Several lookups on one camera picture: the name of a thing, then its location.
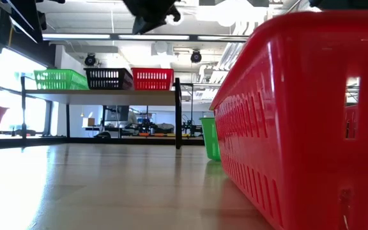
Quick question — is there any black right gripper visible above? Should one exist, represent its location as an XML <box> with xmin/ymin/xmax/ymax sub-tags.
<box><xmin>121</xmin><ymin>0</ymin><xmax>182</xmax><ymax>35</ymax></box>

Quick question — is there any black plastic basket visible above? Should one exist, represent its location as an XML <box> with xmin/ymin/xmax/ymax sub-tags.
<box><xmin>84</xmin><ymin>67</ymin><xmax>134</xmax><ymax>91</ymax></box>

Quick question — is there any black background metal frame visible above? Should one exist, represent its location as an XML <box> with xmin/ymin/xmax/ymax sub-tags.
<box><xmin>180</xmin><ymin>82</ymin><xmax>219</xmax><ymax>135</ymax></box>

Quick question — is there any wooden shelf with black frame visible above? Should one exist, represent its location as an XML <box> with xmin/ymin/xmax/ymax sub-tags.
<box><xmin>20</xmin><ymin>75</ymin><xmax>183</xmax><ymax>150</ymax></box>

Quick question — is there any green plastic basket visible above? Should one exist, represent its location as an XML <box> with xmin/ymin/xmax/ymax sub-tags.
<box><xmin>33</xmin><ymin>69</ymin><xmax>90</xmax><ymax>91</ymax></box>
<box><xmin>199</xmin><ymin>116</ymin><xmax>222</xmax><ymax>162</ymax></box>

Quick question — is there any black hanging cable reel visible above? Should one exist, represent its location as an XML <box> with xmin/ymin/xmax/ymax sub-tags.
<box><xmin>84</xmin><ymin>52</ymin><xmax>97</xmax><ymax>67</ymax></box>
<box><xmin>190</xmin><ymin>50</ymin><xmax>203</xmax><ymax>64</ymax></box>

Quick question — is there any black aluminium table rail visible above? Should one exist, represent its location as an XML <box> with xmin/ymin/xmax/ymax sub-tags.
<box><xmin>0</xmin><ymin>136</ymin><xmax>206</xmax><ymax>148</ymax></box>

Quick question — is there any black background monitor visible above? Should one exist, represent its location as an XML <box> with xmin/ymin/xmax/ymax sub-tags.
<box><xmin>104</xmin><ymin>105</ymin><xmax>130</xmax><ymax>122</ymax></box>

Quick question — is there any long ceiling light bar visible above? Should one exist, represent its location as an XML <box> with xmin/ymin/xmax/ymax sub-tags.
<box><xmin>42</xmin><ymin>33</ymin><xmax>249</xmax><ymax>42</ymax></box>

